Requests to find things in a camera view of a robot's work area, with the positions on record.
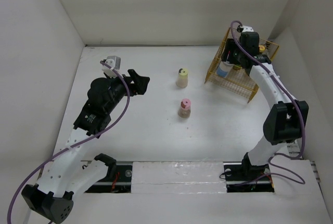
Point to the pink-lid spice shaker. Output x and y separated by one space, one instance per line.
185 108

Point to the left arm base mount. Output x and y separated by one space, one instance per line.
119 181

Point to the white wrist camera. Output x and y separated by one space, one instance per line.
113 63
242 29

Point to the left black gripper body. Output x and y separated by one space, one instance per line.
119 89

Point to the ketchup bottle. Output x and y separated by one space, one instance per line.
262 48

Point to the white foam front board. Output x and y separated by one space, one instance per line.
194 193

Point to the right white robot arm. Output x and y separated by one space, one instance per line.
286 120

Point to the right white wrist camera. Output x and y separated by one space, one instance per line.
242 29

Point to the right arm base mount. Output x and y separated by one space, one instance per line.
239 181

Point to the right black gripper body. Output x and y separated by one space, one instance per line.
235 52

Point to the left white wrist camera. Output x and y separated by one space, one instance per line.
113 63

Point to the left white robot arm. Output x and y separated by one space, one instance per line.
54 193

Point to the yellow-lid white shaker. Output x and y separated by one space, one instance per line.
182 79

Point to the silver-lid blue-label shaker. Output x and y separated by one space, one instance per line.
223 69

